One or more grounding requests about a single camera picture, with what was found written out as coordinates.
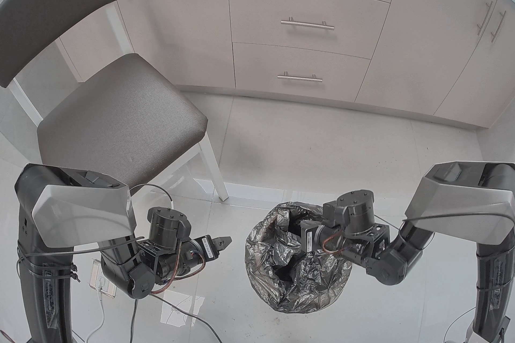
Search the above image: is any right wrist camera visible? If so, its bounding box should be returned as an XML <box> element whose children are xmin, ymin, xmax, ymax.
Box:
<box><xmin>323</xmin><ymin>202</ymin><xmax>343</xmax><ymax>229</ymax></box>

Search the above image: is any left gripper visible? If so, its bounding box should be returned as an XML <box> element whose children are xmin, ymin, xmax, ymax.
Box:
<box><xmin>185</xmin><ymin>234</ymin><xmax>233</xmax><ymax>268</ymax></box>

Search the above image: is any black plastic bag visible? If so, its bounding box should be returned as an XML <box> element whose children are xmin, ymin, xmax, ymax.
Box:
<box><xmin>245</xmin><ymin>202</ymin><xmax>352</xmax><ymax>313</ymax></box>

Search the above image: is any grey padded chair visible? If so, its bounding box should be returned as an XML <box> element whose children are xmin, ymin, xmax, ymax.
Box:
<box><xmin>0</xmin><ymin>0</ymin><xmax>229</xmax><ymax>201</ymax></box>

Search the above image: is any white cable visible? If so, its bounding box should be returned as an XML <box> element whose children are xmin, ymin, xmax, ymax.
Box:
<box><xmin>85</xmin><ymin>281</ymin><xmax>106</xmax><ymax>343</ymax></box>

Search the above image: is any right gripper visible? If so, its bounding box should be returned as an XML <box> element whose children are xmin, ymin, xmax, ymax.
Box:
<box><xmin>299</xmin><ymin>219</ymin><xmax>344</xmax><ymax>255</ymax></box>

